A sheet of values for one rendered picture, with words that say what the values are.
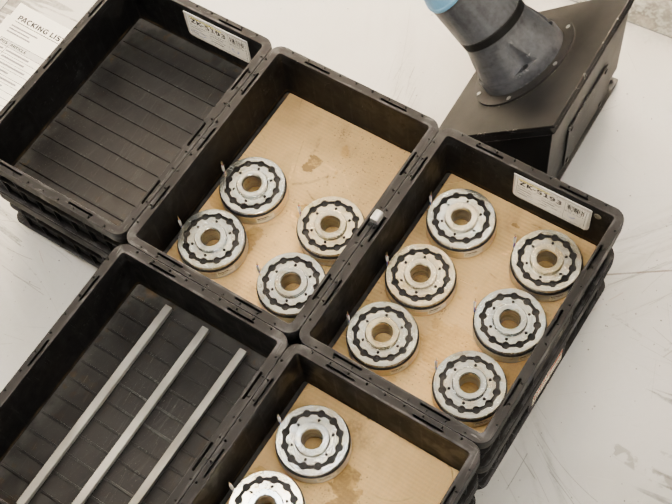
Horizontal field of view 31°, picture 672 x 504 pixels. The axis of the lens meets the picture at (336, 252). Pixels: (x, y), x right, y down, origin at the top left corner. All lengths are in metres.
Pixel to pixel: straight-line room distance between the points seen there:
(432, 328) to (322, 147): 0.35
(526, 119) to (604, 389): 0.42
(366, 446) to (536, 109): 0.56
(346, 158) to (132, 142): 0.35
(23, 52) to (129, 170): 0.44
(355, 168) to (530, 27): 0.34
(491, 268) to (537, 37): 0.37
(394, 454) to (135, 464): 0.36
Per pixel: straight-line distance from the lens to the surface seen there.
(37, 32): 2.32
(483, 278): 1.79
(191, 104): 1.99
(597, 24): 1.94
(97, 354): 1.82
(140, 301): 1.84
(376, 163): 1.89
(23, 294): 2.04
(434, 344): 1.75
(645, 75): 2.16
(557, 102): 1.84
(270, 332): 1.67
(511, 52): 1.92
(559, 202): 1.78
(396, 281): 1.76
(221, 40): 1.98
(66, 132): 2.02
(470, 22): 1.89
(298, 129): 1.94
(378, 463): 1.69
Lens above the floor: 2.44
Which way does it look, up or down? 62 degrees down
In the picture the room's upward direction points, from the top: 10 degrees counter-clockwise
